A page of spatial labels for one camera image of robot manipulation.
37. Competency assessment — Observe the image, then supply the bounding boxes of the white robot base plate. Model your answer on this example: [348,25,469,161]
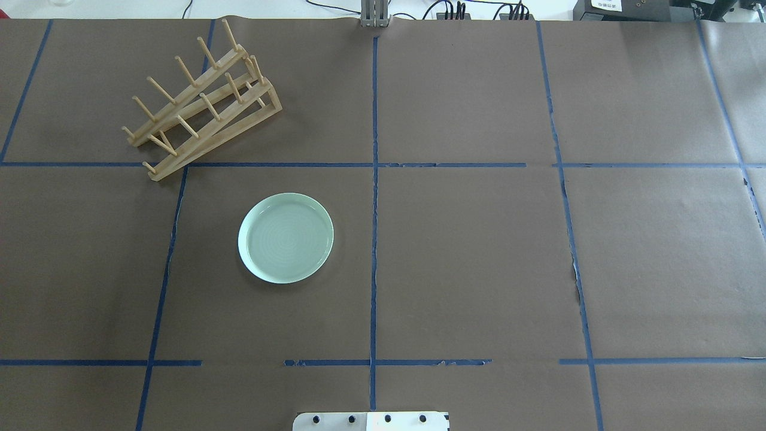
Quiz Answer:
[292,410,451,430]

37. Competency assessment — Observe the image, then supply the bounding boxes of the black power strip left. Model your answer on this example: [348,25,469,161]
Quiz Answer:
[433,1,470,21]

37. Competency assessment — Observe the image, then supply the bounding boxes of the black power strip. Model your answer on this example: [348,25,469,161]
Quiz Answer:
[494,2,533,21]
[433,1,470,21]

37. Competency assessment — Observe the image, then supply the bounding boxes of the black equipment box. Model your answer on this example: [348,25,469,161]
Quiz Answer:
[572,1,698,23]

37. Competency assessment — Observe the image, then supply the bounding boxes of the light green ceramic plate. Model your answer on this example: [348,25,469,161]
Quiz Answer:
[237,193,335,284]

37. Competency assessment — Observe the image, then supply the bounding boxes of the wooden dish rack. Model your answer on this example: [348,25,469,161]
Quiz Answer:
[122,17,284,182]

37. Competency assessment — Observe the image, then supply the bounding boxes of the black power strip right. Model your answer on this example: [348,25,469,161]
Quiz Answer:
[494,2,533,21]

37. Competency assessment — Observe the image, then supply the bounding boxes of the grey aluminium frame post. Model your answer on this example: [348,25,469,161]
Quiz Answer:
[360,0,391,28]

